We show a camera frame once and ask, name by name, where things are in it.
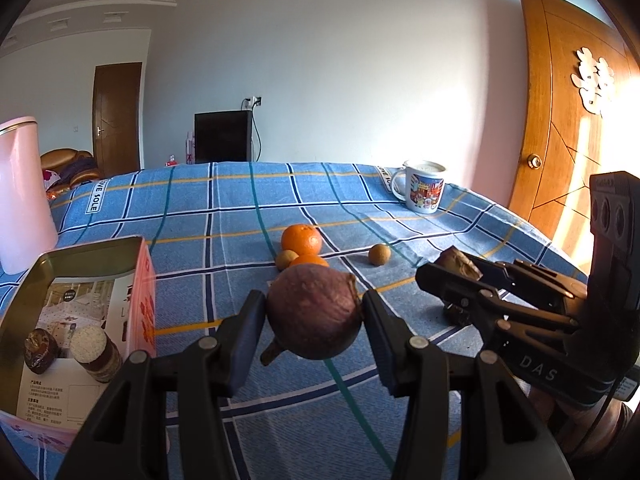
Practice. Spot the brown sofa with cushion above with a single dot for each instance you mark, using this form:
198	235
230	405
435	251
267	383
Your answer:
66	168

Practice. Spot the purple round fruit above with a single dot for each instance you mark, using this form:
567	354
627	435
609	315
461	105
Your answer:
314	312

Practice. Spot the pink metal tin box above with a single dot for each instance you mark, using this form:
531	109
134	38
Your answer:
105	258

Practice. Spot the small brown fruit right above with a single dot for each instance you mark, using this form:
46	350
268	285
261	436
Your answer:
379	254

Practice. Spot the white wall decoration on door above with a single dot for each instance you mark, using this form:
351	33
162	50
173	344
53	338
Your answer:
595	82

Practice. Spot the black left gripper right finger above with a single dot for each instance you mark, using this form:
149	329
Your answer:
501	437

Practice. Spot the brass door knob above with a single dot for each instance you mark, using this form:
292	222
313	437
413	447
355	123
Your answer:
534	161

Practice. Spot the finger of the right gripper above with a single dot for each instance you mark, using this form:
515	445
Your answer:
503	320
537	286

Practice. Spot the black television monitor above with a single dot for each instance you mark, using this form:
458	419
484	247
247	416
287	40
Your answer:
224	136

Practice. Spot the orange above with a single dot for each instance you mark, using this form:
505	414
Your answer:
303	239
309	259

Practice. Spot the middle orange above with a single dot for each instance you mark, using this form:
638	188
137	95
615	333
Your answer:
309	259

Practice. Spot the small brown fruit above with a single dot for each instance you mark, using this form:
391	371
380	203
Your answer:
285	258
379	254

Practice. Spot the white printed mug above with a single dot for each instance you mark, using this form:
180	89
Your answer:
419	185

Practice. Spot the printed leaflet in box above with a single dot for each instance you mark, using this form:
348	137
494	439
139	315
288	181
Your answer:
63	396

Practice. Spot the dark brown door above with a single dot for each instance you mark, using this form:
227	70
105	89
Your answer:
115	118

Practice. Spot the far orange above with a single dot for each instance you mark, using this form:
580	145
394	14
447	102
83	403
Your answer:
303	239

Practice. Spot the orange wooden door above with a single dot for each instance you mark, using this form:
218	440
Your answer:
572	143

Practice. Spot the blue plaid tablecloth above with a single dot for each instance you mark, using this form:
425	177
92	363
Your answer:
213	233

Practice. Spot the dark brown fruit in box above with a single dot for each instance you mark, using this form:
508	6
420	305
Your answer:
40	350

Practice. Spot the pink electric kettle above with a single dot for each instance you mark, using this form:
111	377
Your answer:
26	223

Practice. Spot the small brown fruit left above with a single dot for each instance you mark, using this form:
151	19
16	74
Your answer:
285	258

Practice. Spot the cut white-fleshed fruit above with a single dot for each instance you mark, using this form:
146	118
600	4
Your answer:
93	349

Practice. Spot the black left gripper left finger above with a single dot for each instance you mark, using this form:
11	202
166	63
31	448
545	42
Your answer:
124	436

